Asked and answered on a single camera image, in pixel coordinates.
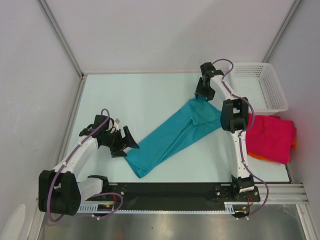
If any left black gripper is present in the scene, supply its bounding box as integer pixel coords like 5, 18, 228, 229
101, 126, 139, 158

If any teal t shirt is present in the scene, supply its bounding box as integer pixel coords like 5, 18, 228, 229
124, 96, 222, 179

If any white plastic perforated basket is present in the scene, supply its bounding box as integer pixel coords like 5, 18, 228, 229
226, 62, 289, 116

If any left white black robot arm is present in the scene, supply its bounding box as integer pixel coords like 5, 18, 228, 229
38, 113, 139, 223

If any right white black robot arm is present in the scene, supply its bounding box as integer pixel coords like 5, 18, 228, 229
194, 62, 255, 201

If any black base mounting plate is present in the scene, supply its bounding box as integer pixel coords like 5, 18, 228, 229
105, 182, 261, 205

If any folded red t shirt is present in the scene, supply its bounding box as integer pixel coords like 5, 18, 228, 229
246, 113, 297, 165

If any folded orange t shirt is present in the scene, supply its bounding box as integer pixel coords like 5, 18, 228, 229
247, 140, 297, 162

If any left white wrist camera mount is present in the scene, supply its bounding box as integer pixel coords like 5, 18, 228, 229
107, 118, 120, 133

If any right aluminium corner post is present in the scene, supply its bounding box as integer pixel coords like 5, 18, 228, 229
262, 0, 304, 63

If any aluminium corner post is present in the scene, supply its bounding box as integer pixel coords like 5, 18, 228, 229
262, 0, 304, 63
37, 0, 85, 79

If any white slotted cable duct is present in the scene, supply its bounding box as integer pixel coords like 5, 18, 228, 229
77, 202, 249, 216

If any aluminium frame rail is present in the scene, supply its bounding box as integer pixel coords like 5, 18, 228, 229
34, 182, 309, 206

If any left aluminium corner post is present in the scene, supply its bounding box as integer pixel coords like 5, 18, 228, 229
37, 0, 85, 79

